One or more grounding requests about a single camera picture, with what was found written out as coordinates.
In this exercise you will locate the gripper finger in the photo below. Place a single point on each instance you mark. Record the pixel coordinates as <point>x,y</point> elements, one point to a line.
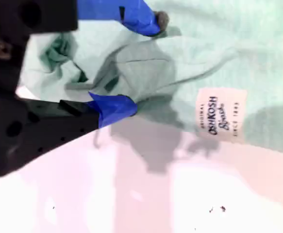
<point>58,126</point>
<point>131,14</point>

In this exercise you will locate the pale green T-shirt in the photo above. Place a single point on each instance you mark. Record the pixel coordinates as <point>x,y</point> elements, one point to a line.
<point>228,48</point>

